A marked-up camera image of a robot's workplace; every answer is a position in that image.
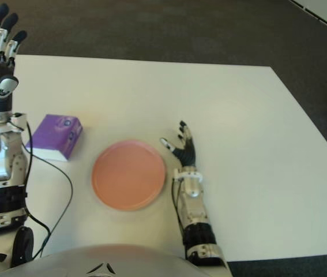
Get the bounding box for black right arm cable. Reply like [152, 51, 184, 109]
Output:
[171, 177, 187, 249]

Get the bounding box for pink round plate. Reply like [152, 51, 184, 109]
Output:
[91, 139, 168, 212]

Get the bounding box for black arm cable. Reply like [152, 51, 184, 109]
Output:
[7, 114, 74, 260]
[171, 177, 187, 249]

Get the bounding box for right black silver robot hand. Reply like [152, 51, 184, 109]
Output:
[159, 120, 197, 168]

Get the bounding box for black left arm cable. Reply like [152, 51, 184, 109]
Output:
[7, 114, 74, 260]

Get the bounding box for silver robot torso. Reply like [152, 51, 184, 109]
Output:
[0, 244, 233, 277]

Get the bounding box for purple tissue paper pack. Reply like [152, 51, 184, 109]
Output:
[24, 114, 84, 163]

